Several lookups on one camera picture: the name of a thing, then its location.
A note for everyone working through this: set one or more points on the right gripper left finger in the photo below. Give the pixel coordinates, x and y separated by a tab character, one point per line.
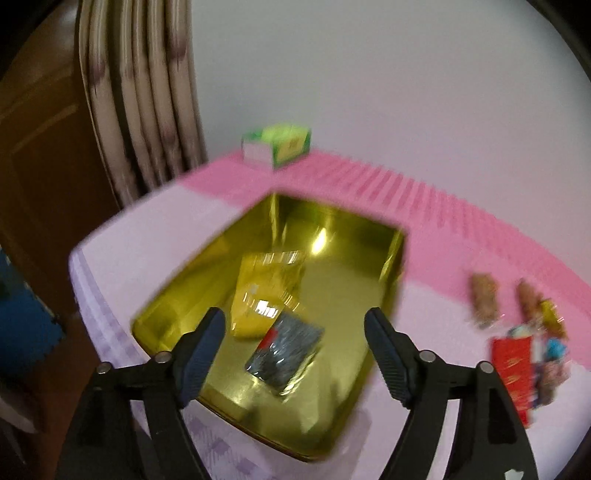
194	353

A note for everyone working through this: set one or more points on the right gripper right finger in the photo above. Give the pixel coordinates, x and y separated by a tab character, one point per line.
395	354

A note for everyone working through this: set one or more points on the black and red packet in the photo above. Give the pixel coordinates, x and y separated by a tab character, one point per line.
284	351

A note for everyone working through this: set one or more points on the yellow snack packet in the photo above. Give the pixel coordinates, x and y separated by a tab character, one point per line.
268	283

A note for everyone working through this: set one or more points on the clear wrapped brown snack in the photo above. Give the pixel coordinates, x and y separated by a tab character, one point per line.
483	295

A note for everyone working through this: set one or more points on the pink checkered tablecloth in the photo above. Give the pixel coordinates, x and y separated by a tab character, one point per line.
443	269

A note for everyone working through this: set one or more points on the red snack packet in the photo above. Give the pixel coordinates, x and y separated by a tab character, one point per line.
512	359

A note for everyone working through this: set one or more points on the gold tin box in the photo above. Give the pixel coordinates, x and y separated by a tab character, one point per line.
354	263

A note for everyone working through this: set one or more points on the orange wrapped snack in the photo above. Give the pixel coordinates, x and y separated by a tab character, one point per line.
540	312

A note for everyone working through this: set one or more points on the blue foam mat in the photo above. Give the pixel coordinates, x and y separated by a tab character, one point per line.
29	331

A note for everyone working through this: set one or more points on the brown wooden door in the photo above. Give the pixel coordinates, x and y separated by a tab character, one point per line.
55	189

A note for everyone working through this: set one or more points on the green tissue box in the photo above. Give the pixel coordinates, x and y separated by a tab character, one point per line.
276	145

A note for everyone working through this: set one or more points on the striped curtain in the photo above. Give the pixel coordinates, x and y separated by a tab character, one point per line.
138	76

